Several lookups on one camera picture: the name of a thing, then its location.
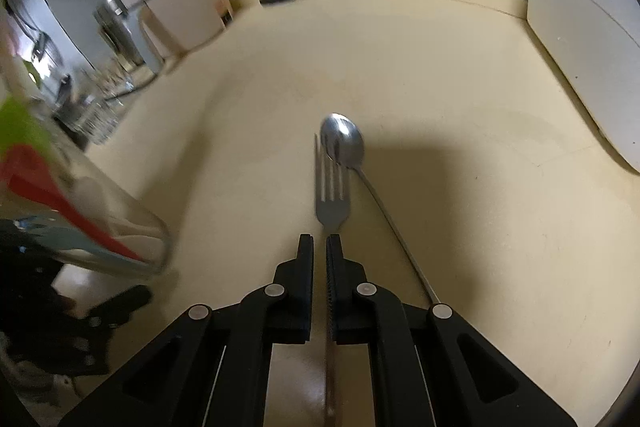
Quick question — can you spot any large ribbed glass tumbler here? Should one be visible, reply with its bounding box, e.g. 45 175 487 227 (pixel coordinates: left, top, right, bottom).
65 79 123 145

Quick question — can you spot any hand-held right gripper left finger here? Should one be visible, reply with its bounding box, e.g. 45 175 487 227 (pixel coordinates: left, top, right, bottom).
57 234 316 427

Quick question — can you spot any small glass tumbler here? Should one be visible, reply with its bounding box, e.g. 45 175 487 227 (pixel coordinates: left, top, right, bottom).
107 62 138 95

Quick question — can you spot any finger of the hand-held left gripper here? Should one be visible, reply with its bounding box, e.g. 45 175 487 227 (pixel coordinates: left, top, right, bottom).
87 284 153 329

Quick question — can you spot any clear glass jar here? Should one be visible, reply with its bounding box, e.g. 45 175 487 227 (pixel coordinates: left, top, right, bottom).
0 97 172 282

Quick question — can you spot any stainless steel container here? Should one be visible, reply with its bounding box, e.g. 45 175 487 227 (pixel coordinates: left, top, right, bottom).
94 0 147 68

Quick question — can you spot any metal spoon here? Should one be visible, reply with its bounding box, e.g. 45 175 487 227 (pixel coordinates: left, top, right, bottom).
320 113 441 305

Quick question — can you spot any metal fork with wooden handle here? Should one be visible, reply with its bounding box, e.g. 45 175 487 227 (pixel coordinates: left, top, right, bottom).
314 133 354 427

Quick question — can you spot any white appliance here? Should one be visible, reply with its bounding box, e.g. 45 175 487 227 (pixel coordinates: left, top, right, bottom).
527 0 640 172

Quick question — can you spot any green plastic utensil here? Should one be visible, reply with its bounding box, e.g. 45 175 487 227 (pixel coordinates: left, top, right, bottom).
0 99 52 168

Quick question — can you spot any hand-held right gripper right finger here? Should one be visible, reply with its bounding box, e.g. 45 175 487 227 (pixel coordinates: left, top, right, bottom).
326 234 578 427

